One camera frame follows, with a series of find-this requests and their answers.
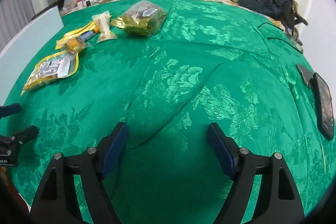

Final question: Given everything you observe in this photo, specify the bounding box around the clear yellow-edged peanut bag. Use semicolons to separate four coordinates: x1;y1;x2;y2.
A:
21;50;79;96

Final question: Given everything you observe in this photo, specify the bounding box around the orange corn sausage packet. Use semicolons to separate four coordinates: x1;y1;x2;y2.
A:
61;38;92;54

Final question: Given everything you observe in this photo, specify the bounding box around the plain yellow snack pouch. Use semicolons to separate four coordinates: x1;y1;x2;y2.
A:
55;21;99;50

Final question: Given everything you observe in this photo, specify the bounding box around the orange blue sausage stick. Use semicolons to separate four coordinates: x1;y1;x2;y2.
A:
79;27;100;42

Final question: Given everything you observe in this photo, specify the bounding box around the clear beige biscuit packet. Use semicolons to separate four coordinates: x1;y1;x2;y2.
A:
92;11;117;43

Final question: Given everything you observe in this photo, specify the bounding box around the white storage box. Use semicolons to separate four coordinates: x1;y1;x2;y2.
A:
0;6;64;105

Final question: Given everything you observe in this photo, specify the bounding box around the black smartphone lit screen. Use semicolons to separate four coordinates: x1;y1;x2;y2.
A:
313;72;334;141

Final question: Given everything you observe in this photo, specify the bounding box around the white charger on sofa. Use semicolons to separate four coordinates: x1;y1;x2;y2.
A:
83;0;97;7

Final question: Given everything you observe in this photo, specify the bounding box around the green floral tablecloth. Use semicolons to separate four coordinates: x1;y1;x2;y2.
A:
1;16;335;223

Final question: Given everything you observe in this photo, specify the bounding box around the gold green snack bag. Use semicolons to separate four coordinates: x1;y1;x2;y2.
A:
110;0;168;36

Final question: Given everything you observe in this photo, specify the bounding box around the black jacket pile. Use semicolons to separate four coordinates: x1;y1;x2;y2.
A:
238;0;308;35

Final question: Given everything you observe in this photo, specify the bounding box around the black cable on table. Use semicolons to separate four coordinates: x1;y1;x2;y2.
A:
257;21;305;54

